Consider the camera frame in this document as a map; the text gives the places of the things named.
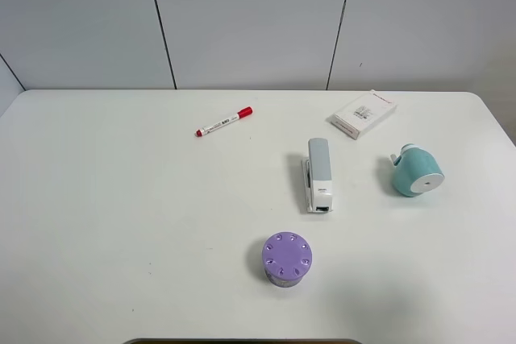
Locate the teal pencil sharpener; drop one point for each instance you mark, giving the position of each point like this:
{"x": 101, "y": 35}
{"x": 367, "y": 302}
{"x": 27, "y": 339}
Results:
{"x": 415, "y": 171}

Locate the purple lidded jar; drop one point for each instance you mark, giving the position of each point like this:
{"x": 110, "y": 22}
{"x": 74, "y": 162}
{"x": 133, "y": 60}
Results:
{"x": 286, "y": 259}

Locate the white small card box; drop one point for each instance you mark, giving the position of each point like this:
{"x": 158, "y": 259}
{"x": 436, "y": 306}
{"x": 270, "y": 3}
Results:
{"x": 359, "y": 116}

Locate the white grey stapler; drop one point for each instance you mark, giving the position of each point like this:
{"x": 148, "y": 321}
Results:
{"x": 317, "y": 177}

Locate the red whiteboard marker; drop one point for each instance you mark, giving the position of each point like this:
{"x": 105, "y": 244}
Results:
{"x": 222, "y": 123}

